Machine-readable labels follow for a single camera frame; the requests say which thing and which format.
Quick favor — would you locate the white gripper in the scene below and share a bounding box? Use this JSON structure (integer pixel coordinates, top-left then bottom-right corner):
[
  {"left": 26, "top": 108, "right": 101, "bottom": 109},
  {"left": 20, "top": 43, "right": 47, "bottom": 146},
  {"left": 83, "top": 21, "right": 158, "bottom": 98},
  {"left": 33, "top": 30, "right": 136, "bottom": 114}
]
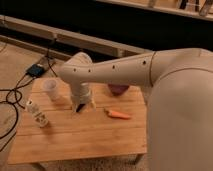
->
[{"left": 70, "top": 83, "right": 96, "bottom": 112}]

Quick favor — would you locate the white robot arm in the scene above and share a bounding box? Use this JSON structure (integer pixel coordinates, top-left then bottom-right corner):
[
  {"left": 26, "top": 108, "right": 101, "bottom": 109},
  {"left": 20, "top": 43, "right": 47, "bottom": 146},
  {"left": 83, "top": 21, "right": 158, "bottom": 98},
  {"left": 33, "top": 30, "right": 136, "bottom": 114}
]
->
[{"left": 59, "top": 48, "right": 213, "bottom": 171}]

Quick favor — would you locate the purple ceramic bowl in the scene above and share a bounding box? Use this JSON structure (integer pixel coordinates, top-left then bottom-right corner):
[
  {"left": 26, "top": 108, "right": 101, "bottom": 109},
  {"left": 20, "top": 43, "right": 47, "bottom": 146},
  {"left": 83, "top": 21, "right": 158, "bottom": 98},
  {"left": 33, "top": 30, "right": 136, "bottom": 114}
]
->
[{"left": 108, "top": 84, "right": 128, "bottom": 96}]

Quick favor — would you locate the black rectangular remote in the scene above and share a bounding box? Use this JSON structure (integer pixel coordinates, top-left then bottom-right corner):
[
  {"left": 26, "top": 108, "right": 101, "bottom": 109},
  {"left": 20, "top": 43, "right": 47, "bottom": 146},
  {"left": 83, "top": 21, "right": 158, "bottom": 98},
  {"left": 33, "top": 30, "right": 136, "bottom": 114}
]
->
[{"left": 76, "top": 104, "right": 85, "bottom": 113}]

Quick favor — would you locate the orange toy carrot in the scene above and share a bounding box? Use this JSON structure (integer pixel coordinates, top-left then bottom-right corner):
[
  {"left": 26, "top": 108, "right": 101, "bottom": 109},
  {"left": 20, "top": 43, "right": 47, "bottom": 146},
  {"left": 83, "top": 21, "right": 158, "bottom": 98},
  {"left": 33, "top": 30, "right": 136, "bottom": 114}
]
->
[{"left": 104, "top": 109, "right": 131, "bottom": 119}]

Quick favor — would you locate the clear plastic cup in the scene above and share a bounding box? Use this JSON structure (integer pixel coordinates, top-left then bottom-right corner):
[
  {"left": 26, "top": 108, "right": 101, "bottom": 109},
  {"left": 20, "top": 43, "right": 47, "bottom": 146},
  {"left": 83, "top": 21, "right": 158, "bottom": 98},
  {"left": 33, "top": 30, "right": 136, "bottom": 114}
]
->
[{"left": 42, "top": 79, "right": 60, "bottom": 101}]

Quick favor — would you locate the wooden slatted table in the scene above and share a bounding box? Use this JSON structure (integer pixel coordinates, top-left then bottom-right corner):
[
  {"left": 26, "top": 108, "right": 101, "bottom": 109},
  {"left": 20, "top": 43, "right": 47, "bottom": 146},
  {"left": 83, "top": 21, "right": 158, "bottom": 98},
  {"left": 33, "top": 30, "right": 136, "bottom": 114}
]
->
[{"left": 8, "top": 78, "right": 146, "bottom": 164}]

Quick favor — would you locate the long wooden bench rail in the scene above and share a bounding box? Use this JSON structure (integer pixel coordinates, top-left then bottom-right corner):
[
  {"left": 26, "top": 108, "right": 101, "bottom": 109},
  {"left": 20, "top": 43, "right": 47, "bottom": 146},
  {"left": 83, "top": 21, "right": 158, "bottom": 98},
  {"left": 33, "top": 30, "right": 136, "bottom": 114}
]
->
[{"left": 0, "top": 14, "right": 149, "bottom": 57}]

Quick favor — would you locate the black cable on floor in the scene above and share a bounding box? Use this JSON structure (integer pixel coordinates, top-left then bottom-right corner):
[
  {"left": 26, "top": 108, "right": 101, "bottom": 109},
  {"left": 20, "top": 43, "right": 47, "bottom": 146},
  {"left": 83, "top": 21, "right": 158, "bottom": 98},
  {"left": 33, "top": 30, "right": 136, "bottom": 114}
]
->
[{"left": 0, "top": 39, "right": 58, "bottom": 153}]

